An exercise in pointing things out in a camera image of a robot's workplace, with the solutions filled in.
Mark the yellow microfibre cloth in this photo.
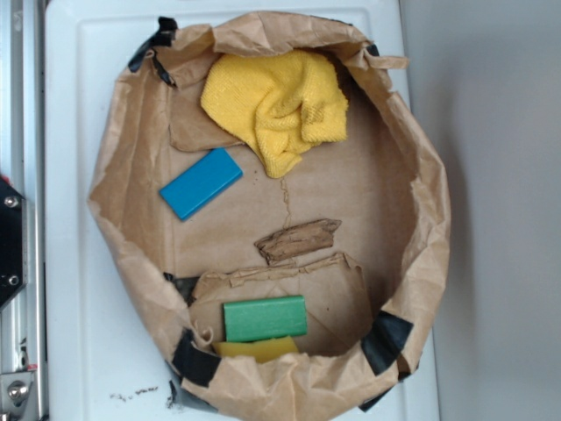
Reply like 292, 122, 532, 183
201, 50, 349, 178

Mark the brown paper bag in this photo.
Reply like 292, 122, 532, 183
89, 11, 451, 420

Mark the blue rectangular block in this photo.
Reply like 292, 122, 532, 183
160, 148, 243, 221

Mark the green rectangular block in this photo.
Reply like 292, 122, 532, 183
223, 296, 308, 342

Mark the yellow sponge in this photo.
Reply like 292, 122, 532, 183
212, 337, 299, 363

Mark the white plastic tray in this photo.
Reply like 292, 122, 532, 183
42, 0, 441, 421

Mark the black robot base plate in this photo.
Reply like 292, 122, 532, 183
0, 175, 26, 310

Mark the metal rail frame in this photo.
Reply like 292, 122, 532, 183
1, 1, 49, 420

